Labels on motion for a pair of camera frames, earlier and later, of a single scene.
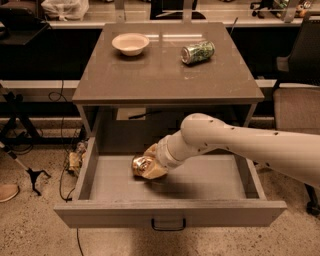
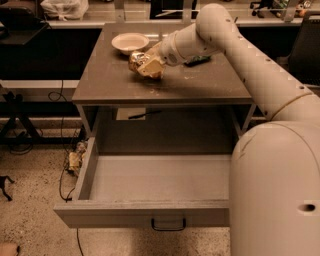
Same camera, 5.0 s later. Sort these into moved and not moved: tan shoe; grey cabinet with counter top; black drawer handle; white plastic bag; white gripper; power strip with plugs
Moved: tan shoe; white gripper
Not moved: power strip with plugs; white plastic bag; black drawer handle; grey cabinet with counter top
